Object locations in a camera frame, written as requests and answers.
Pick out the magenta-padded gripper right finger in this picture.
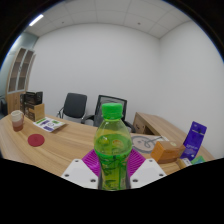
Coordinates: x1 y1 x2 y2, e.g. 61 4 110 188
128 148 167 190

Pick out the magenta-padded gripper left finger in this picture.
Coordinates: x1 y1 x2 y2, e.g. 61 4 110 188
60 148 101 190

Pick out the green plastic drink bottle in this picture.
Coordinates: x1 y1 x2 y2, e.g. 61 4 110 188
93 102 134 192

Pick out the orange wooden tissue box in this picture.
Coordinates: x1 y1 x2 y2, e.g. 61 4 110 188
150 140 186 164

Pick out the small yellow box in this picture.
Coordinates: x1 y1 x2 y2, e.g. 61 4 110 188
176 157 193 169

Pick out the wooden side desk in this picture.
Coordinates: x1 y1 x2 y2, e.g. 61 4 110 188
132 111 188 144

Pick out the small green box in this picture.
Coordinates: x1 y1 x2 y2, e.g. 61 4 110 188
190 155 207 166

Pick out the flat round red coaster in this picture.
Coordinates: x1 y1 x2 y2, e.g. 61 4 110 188
27 133 46 148

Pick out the purple upright box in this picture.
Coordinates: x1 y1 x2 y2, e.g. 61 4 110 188
180 121 208 161

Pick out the white printed leaflet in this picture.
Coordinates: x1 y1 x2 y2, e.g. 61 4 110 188
32 116 67 133

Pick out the black mesh office chair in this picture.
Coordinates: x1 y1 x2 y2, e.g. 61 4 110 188
80 94 136 134

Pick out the brown and tan carton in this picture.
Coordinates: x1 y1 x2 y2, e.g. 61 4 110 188
23 102 46 122

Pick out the white and pink ceramic cup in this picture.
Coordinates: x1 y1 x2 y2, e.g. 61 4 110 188
10 109 25 132

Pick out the tall dark brown carton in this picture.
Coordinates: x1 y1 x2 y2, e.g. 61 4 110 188
19 93 28 114

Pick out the wooden cabinet with glass doors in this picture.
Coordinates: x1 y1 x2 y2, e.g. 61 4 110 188
5 47 37 116

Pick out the rectangular ceiling light panel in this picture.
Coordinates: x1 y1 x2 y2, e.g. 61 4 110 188
28 13 45 27

